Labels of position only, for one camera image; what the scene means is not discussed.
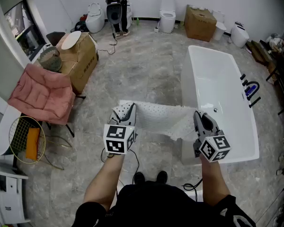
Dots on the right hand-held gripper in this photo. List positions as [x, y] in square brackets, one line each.
[214, 148]

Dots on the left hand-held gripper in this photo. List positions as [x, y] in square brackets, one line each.
[118, 138]

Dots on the white perforated bath mat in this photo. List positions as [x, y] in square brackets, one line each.
[156, 119]

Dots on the person's left forearm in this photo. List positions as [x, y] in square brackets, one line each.
[106, 181]

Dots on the person's right forearm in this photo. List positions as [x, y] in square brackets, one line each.
[213, 181]

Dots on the white rectangular bathtub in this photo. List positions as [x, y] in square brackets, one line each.
[215, 84]

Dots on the black bathtub faucet set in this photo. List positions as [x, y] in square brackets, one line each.
[255, 100]

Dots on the small blue cylindrical item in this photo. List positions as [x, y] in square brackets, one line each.
[251, 90]

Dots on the person's left black shoe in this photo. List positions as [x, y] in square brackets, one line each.
[139, 178]

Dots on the person's black shoe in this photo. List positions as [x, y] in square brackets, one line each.
[162, 177]
[139, 178]

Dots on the person's right black shoe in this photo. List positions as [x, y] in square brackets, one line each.
[162, 177]

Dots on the printed brown cardboard box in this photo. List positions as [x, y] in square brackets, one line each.
[82, 63]

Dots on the pink cushioned chair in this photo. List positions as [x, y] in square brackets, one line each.
[40, 93]

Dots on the wooden platform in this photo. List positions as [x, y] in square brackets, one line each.
[259, 52]

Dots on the orange fabric pouch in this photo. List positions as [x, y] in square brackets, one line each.
[33, 143]

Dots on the person's black clothing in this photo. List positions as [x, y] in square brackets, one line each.
[161, 207]

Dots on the white waste bin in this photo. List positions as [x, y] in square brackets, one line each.
[219, 31]

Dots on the woven grey basket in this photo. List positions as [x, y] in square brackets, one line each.
[49, 60]

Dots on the white oval lid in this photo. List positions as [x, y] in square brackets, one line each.
[71, 40]

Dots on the white smart toilet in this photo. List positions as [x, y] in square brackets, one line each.
[239, 35]

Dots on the white toilet brush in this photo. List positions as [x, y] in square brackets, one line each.
[156, 28]

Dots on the plain brown cardboard box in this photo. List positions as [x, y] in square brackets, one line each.
[200, 25]

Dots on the green bottle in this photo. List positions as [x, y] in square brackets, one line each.
[137, 21]

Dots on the white egg-shaped toilet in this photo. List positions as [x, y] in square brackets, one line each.
[94, 20]

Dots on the dark stool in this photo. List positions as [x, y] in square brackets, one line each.
[55, 38]

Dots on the white square bin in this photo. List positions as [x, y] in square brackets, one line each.
[219, 15]

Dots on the red canister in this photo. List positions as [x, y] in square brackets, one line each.
[83, 17]

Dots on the white open-lid toilet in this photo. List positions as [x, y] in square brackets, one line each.
[167, 15]

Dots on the white oval basin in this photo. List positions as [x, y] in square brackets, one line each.
[4, 131]

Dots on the dark framed window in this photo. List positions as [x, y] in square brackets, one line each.
[26, 32]

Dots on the white drawer cabinet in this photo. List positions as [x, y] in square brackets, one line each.
[9, 195]

